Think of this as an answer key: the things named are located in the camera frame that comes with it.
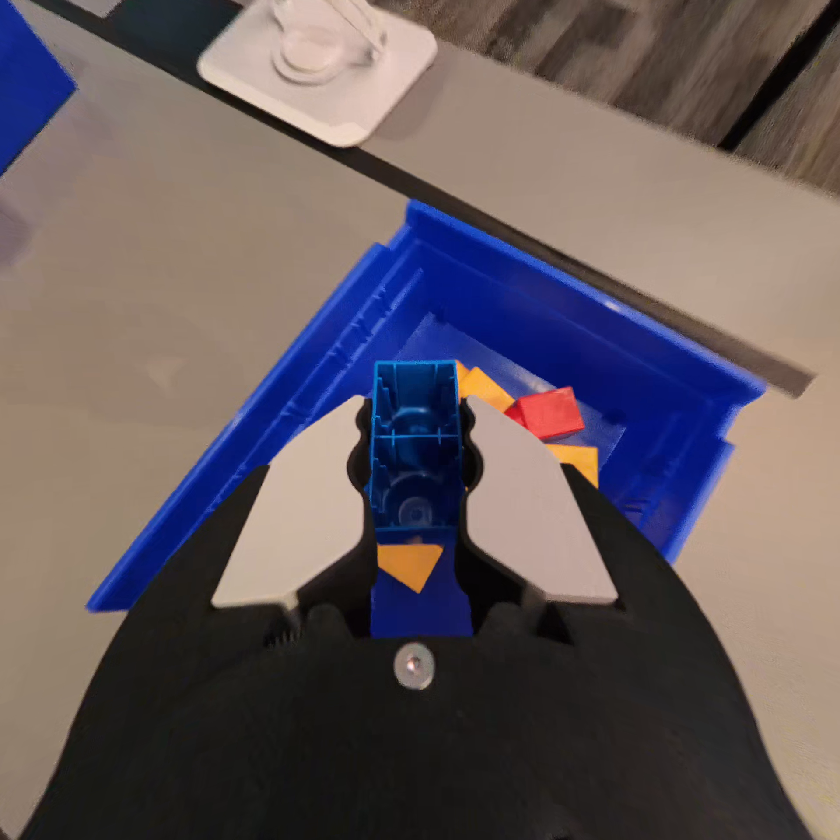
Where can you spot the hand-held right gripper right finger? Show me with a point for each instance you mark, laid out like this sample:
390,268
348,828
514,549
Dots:
531,525

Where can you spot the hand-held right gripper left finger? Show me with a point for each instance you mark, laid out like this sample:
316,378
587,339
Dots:
295,525

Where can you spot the yellow building block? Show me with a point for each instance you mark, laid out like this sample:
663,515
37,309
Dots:
489,392
410,564
581,463

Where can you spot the red building block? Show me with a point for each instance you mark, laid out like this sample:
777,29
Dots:
548,413

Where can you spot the blue two-stud building block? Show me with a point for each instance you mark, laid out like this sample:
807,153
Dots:
413,459

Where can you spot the blue plastic bin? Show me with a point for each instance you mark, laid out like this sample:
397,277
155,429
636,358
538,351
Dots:
525,308
26,85

